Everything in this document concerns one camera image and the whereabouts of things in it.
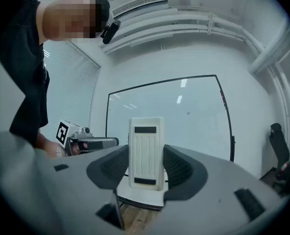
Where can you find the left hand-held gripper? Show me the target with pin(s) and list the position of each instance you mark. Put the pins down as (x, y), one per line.
(61, 132)

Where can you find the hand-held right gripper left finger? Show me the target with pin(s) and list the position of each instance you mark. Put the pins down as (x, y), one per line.
(103, 172)

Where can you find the person's head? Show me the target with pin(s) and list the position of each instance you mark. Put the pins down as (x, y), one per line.
(69, 18)

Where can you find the glossy white panel surface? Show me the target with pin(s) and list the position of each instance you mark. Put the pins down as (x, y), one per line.
(184, 121)

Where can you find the white ceiling air vent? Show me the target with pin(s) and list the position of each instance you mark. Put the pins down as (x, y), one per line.
(140, 5)

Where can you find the black head-mounted camera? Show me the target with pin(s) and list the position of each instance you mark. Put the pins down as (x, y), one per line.
(110, 32)

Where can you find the person's left forearm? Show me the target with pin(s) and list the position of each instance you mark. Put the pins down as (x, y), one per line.
(47, 146)

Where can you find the person's black shirt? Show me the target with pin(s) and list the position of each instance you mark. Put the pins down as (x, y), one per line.
(22, 70)

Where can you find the white rectangular plastic device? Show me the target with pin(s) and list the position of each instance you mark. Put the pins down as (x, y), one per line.
(146, 155)

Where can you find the person's left hand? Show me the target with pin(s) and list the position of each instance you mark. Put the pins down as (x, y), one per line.
(75, 149)

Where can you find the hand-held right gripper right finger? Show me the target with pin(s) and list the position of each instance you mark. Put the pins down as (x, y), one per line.
(184, 175)

